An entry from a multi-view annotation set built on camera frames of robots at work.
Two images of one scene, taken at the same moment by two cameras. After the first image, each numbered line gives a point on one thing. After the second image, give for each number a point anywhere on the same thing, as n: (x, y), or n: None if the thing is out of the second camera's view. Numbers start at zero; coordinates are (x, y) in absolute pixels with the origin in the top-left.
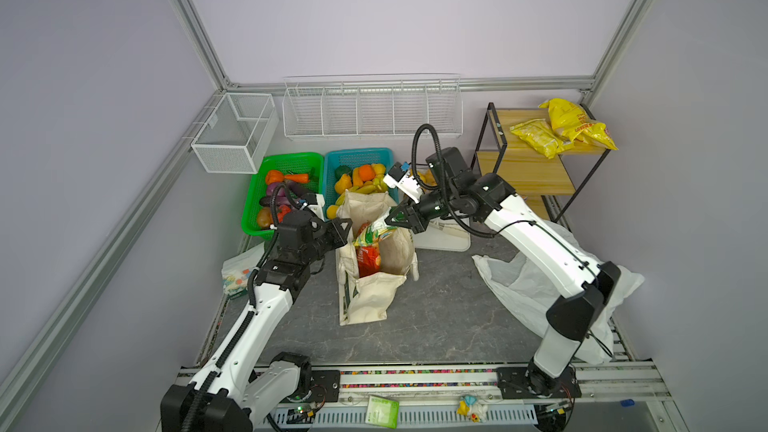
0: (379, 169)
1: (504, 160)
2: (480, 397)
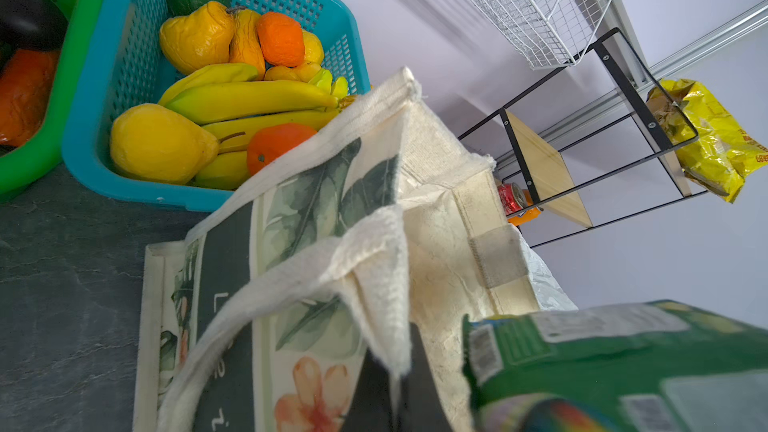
0: (314, 50)
1: (596, 142)
2: None
